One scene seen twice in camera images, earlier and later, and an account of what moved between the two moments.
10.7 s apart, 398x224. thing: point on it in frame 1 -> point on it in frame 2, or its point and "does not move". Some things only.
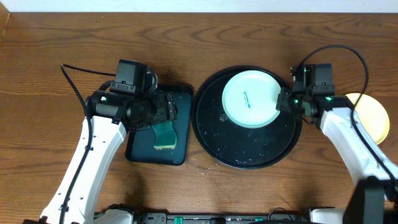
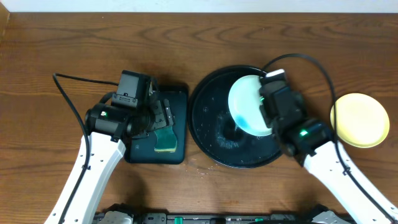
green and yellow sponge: (166, 135) does not move
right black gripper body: (293, 102) -> (298, 102)
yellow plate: (372, 116) does not move
